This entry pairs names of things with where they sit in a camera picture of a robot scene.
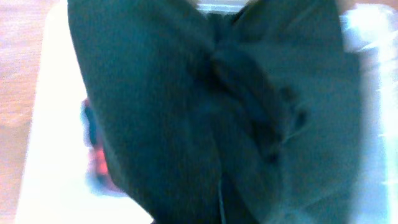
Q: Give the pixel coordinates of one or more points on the black garment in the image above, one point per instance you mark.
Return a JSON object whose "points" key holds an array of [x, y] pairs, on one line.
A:
{"points": [[252, 117]]}

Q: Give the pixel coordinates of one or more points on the red plaid flannel shirt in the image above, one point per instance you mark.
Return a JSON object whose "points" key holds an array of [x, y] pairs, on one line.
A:
{"points": [[98, 174]]}

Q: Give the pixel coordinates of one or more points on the clear plastic storage bin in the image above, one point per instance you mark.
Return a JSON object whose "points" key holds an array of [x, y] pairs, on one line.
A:
{"points": [[56, 186]]}

